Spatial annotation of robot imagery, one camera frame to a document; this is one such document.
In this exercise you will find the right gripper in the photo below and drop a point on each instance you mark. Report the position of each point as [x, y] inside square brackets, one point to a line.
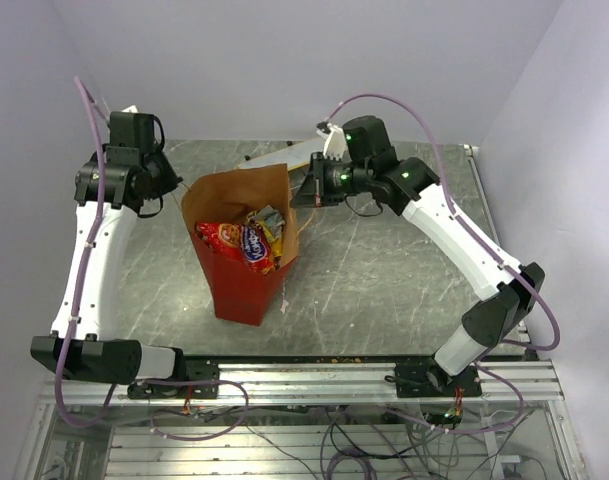
[313, 191]

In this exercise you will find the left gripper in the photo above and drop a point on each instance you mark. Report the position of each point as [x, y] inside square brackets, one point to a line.
[169, 181]

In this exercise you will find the red candy bag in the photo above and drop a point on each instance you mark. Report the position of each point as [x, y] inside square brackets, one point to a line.
[242, 243]

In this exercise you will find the red and brown paper bag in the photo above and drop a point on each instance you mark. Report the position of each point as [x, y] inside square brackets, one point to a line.
[240, 295]

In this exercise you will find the small white blue wrapper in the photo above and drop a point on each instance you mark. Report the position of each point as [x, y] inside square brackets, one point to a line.
[271, 222]

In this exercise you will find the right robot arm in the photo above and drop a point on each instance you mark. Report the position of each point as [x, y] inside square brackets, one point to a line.
[359, 158]

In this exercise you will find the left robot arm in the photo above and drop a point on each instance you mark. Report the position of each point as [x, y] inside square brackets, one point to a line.
[82, 343]

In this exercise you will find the small whiteboard on stand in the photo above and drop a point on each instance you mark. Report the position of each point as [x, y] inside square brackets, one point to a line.
[294, 157]

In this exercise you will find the yellow m&m's pack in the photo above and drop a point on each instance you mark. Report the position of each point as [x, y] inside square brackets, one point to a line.
[276, 247]

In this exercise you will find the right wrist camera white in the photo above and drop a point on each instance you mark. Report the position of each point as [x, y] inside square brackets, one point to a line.
[334, 140]

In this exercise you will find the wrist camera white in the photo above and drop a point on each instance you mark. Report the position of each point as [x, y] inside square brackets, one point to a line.
[131, 109]
[334, 140]

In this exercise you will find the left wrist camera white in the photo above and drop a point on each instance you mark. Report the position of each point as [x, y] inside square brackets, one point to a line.
[131, 109]

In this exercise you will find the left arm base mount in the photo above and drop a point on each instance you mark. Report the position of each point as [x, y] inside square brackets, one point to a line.
[198, 381]

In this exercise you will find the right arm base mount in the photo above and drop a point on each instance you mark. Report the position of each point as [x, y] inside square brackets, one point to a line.
[418, 380]

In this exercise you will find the aluminium rail frame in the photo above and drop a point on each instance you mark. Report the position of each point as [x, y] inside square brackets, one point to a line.
[318, 418]

